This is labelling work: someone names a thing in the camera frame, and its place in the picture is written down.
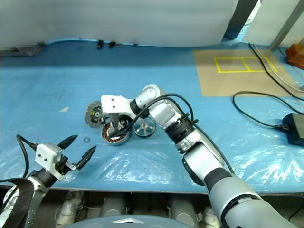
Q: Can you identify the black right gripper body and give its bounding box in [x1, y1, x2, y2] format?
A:
[104, 113, 131, 130]

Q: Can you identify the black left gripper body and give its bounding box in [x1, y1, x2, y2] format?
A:
[55, 152, 78, 181]

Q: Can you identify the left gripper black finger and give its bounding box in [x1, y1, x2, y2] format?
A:
[75, 145, 97, 171]
[57, 134, 78, 150]

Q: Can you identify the grey round motor housing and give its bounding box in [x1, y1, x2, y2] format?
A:
[101, 116, 131, 146]

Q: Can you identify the silver spoked rotor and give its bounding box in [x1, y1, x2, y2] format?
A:
[132, 116, 156, 138]

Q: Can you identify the grey rounded casing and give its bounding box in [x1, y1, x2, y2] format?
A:
[56, 191, 84, 225]
[101, 192, 127, 217]
[168, 193, 198, 228]

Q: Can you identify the grey robot torso shell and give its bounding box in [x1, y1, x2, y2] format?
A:
[77, 214, 222, 228]

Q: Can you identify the white backdrop sheet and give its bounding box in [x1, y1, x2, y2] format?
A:
[0, 0, 239, 48]

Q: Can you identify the brown cardboard sheet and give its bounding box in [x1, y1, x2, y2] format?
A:
[192, 49, 304, 97]

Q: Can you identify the black power adapter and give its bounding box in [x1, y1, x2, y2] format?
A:
[282, 113, 304, 146]

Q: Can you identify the brown wooden block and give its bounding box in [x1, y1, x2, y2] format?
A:
[285, 43, 304, 70]

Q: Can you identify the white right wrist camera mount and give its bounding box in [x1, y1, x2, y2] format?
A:
[100, 95, 133, 119]

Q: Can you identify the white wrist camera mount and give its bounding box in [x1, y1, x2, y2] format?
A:
[100, 95, 133, 119]
[35, 142, 63, 172]

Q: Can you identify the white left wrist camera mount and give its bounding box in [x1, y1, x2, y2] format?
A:
[35, 142, 63, 172]

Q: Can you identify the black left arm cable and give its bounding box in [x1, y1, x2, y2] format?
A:
[16, 134, 38, 179]

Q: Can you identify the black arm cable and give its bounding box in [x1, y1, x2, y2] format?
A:
[16, 134, 38, 179]
[125, 93, 236, 176]

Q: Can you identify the black fabric strap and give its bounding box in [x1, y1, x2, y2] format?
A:
[0, 177, 34, 228]

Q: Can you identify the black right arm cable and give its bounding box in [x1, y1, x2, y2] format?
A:
[125, 93, 236, 176]

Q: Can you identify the wire mesh tray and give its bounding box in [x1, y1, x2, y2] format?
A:
[0, 42, 46, 57]

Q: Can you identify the black adapter power cable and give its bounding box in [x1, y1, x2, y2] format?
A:
[232, 91, 304, 130]

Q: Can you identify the long black cable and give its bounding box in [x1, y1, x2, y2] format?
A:
[248, 42, 304, 99]

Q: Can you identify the dark upright post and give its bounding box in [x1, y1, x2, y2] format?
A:
[222, 0, 259, 40]

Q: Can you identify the white cable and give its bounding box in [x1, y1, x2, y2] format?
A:
[251, 45, 304, 93]

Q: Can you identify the grey aluminium post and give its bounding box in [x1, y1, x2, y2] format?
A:
[269, 0, 304, 51]

